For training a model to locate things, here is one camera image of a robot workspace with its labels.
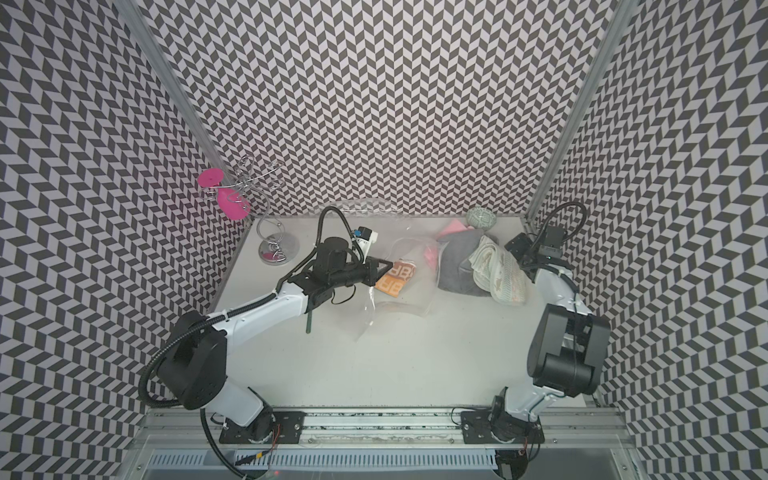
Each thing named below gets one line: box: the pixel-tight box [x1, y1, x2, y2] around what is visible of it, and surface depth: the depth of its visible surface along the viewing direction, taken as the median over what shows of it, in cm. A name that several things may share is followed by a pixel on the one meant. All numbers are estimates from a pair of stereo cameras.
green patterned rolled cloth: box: [466, 206, 497, 232], surface depth 118 cm
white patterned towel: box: [468, 235, 527, 306], surface depth 93 cm
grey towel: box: [437, 230, 499, 297], surface depth 96 cm
